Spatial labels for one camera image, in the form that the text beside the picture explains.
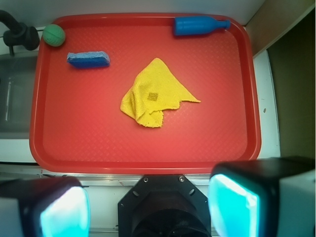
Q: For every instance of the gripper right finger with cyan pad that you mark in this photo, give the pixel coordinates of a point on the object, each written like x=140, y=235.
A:
x=270, y=197

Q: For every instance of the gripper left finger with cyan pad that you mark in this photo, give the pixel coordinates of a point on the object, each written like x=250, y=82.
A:
x=44, y=207

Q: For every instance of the blue sponge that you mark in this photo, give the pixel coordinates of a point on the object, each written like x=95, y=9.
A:
x=87, y=60

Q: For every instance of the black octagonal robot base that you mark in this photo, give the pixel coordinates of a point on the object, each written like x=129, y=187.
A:
x=164, y=206

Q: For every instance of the red plastic tray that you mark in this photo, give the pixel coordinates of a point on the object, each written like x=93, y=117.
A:
x=76, y=121

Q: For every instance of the metal sink basin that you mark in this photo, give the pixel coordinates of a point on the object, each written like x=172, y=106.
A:
x=17, y=75

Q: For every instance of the yellow cloth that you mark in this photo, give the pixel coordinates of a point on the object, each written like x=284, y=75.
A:
x=155, y=89

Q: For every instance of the green ball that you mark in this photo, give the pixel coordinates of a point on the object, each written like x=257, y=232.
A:
x=53, y=35

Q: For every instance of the black faucet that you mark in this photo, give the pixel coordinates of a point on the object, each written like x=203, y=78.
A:
x=18, y=33

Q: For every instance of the blue plastic bottle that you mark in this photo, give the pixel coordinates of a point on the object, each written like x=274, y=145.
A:
x=198, y=25

